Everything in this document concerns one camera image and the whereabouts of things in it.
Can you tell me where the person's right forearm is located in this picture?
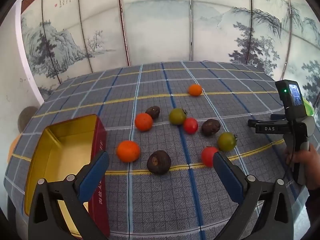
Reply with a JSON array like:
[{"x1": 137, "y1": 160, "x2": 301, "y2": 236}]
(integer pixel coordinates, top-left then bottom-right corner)
[{"x1": 305, "y1": 187, "x2": 320, "y2": 222}]

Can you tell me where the red and gold tin box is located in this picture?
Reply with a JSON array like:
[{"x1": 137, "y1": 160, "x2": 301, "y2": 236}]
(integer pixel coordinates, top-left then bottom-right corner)
[{"x1": 24, "y1": 114, "x2": 110, "y2": 239}]

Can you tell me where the grey round object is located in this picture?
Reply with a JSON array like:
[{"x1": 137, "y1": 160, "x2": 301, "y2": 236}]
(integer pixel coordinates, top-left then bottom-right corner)
[{"x1": 17, "y1": 106, "x2": 39, "y2": 133}]

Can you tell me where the landscape painted folding screen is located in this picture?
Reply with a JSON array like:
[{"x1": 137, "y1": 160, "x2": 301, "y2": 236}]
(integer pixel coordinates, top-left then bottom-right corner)
[{"x1": 20, "y1": 0, "x2": 320, "y2": 105}]

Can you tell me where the grey plaid tablecloth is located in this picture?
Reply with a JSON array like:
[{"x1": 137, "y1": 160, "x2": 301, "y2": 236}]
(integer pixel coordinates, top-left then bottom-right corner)
[{"x1": 4, "y1": 60, "x2": 313, "y2": 240}]

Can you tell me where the red tomato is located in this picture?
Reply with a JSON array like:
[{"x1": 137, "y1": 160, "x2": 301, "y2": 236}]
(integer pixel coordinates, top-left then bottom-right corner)
[
  {"x1": 183, "y1": 117, "x2": 199, "y2": 134},
  {"x1": 201, "y1": 147, "x2": 219, "y2": 167}
]

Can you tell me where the orange tangerine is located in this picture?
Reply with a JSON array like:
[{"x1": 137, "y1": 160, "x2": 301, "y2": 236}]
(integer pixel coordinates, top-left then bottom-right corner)
[
  {"x1": 188, "y1": 84, "x2": 203, "y2": 97},
  {"x1": 116, "y1": 140, "x2": 141, "y2": 162},
  {"x1": 134, "y1": 113, "x2": 153, "y2": 132}
]

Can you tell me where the orange object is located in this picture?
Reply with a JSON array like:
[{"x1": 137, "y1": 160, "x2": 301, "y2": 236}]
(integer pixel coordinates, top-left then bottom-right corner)
[{"x1": 7, "y1": 133, "x2": 22, "y2": 163}]

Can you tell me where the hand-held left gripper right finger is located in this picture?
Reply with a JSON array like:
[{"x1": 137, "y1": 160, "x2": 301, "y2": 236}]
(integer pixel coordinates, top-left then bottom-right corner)
[{"x1": 212, "y1": 151, "x2": 294, "y2": 240}]

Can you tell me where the person's right hand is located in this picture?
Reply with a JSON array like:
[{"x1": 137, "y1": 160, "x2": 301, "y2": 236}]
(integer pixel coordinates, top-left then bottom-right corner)
[{"x1": 285, "y1": 144, "x2": 320, "y2": 191}]

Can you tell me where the green packet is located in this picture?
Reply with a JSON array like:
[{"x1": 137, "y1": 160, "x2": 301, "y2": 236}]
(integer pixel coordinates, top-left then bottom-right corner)
[{"x1": 302, "y1": 99, "x2": 316, "y2": 117}]

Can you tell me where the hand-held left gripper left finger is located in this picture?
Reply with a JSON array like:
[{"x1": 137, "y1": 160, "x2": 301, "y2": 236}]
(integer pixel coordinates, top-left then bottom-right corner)
[{"x1": 28, "y1": 151, "x2": 110, "y2": 240}]

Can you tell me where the green tomato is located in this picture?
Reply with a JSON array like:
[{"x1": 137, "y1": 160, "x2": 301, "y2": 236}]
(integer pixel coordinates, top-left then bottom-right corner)
[
  {"x1": 217, "y1": 132, "x2": 238, "y2": 152},
  {"x1": 169, "y1": 108, "x2": 188, "y2": 125}
]

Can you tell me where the dark brown round fruit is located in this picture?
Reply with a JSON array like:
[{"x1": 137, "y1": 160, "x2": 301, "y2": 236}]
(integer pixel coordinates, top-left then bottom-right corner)
[
  {"x1": 145, "y1": 106, "x2": 161, "y2": 119},
  {"x1": 201, "y1": 119, "x2": 221, "y2": 136},
  {"x1": 147, "y1": 150, "x2": 172, "y2": 175}
]

